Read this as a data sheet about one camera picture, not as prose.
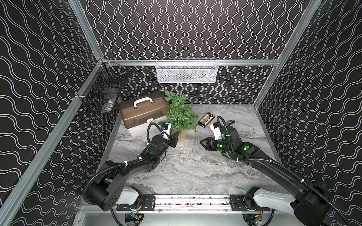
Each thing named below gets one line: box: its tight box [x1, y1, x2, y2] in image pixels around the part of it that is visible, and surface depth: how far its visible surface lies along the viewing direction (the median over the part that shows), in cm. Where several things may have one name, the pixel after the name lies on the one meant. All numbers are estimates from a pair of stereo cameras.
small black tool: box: [226, 119, 236, 127], surface depth 110 cm
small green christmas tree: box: [157, 88, 199, 142], surface depth 80 cm
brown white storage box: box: [118, 91, 169, 138], surface depth 94 cm
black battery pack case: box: [197, 112, 216, 129], surface depth 112 cm
